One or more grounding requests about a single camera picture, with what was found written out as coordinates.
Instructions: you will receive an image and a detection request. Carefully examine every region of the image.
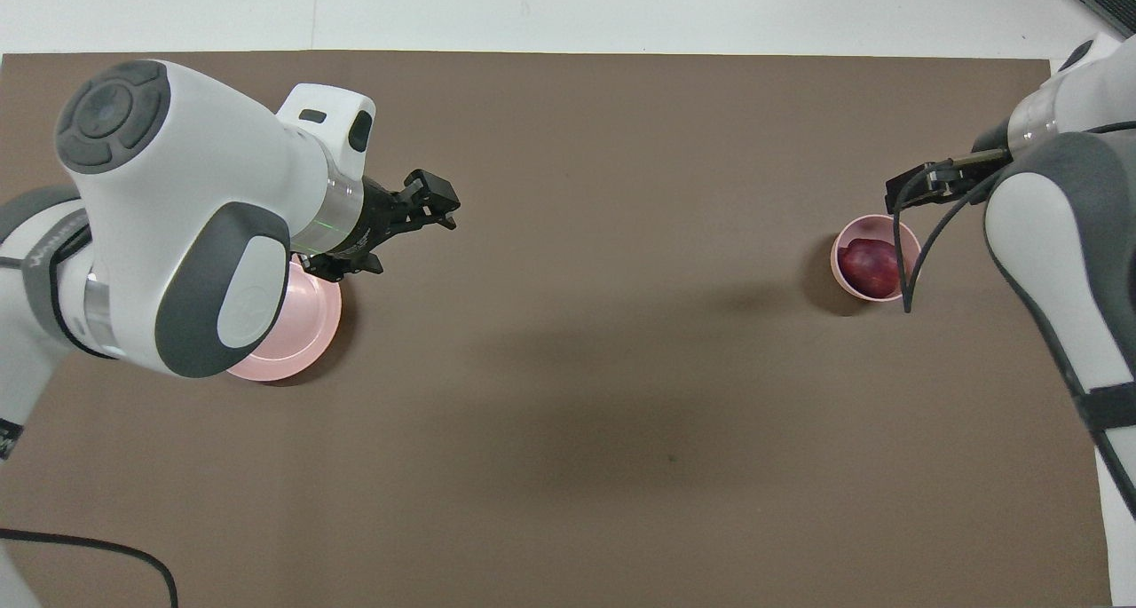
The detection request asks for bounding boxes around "dark red apple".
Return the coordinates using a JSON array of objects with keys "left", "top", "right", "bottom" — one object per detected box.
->
[{"left": 839, "top": 238, "right": 902, "bottom": 296}]

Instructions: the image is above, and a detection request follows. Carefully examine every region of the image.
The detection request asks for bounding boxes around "brown table mat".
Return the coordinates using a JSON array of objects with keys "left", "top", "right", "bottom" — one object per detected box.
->
[{"left": 0, "top": 51, "right": 1113, "bottom": 608}]

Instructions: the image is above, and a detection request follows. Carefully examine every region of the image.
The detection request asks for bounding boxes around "pink bowl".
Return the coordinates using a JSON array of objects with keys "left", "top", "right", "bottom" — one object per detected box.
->
[{"left": 832, "top": 214, "right": 924, "bottom": 304}]

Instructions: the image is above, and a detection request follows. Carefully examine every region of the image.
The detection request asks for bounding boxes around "pink plate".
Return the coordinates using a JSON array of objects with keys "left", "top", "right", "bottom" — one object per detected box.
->
[{"left": 226, "top": 257, "right": 343, "bottom": 383}]

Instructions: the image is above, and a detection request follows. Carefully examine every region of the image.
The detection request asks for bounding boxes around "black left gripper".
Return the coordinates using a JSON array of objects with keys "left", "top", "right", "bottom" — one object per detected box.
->
[{"left": 302, "top": 170, "right": 462, "bottom": 283}]

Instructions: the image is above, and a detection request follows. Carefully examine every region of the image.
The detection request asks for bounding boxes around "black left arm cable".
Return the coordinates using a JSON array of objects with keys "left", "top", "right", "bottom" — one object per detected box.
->
[{"left": 0, "top": 528, "right": 178, "bottom": 608}]

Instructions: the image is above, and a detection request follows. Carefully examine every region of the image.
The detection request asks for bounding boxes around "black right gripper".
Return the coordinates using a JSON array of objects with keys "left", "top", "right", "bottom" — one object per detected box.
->
[{"left": 886, "top": 160, "right": 999, "bottom": 206}]

